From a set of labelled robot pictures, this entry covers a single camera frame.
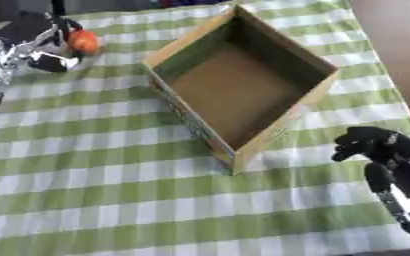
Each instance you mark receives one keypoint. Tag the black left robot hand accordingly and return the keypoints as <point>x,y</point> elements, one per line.
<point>27,29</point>

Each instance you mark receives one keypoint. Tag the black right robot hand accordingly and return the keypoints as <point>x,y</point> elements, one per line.
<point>389,156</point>

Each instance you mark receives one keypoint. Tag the orange toy fruit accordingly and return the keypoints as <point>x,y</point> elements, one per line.
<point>83,41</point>

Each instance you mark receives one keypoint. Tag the tan cardboard box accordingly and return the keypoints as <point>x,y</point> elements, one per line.
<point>237,90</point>

